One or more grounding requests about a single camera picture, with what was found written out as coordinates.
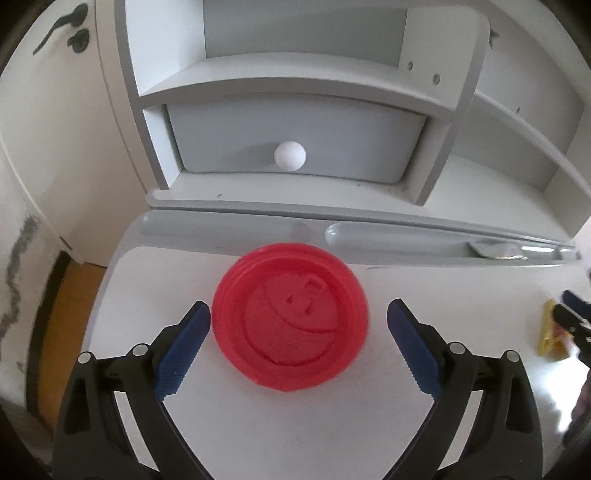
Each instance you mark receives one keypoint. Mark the grey drawer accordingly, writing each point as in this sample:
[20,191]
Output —
[332,134]

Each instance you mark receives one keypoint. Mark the silver foil wrapper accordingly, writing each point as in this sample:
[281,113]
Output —
[498,250]

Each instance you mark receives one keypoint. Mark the red round plastic lid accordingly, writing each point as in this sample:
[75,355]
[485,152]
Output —
[286,323]

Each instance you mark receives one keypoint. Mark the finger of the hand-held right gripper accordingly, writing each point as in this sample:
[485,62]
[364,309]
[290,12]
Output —
[572,325]
[577,300]

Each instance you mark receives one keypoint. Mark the yellow packet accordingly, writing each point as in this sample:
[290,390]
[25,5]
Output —
[551,341]

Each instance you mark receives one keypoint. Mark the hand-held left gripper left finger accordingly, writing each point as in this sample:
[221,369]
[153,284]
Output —
[182,355]

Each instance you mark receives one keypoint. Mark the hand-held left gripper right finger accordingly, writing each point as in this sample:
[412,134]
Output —
[411,350]

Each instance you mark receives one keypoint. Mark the white door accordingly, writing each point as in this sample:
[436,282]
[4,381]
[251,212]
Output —
[60,138]

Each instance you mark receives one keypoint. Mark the white desk hutch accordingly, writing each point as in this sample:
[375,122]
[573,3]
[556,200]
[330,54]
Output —
[295,46]

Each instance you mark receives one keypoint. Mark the white round drawer knob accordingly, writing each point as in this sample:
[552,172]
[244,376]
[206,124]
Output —
[290,155]

